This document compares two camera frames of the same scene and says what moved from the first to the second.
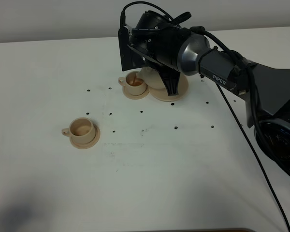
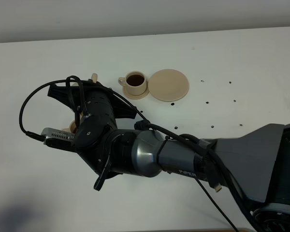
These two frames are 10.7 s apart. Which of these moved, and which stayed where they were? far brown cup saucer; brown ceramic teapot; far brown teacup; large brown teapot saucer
Moved: brown ceramic teapot
Stayed: far brown teacup; far brown cup saucer; large brown teapot saucer
